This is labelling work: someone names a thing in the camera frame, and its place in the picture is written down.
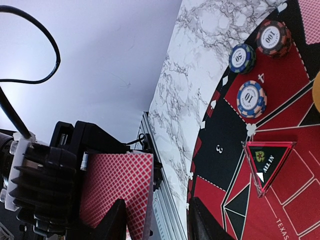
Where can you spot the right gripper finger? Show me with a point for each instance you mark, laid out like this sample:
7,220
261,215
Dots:
201,225

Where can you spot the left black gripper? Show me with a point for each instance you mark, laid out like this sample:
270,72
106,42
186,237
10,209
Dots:
44,183

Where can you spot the red playing card deck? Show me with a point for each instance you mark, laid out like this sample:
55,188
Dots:
110,177

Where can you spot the small black triangle marker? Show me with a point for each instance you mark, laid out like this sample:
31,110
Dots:
266,159

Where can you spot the white chip stack seat four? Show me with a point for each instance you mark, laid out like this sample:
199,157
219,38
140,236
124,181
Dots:
251,100

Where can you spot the green chip seat four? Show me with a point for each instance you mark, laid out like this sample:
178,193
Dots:
242,59

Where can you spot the orange dealer button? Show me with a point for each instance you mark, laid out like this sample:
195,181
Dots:
316,92

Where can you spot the white chip seat five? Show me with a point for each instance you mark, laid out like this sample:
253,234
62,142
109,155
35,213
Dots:
274,39

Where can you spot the dealt red playing cards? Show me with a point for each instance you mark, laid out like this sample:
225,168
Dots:
310,13

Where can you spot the round red black poker mat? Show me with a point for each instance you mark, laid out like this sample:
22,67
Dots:
220,175

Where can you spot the aluminium front rail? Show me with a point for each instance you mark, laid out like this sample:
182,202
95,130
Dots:
166,223

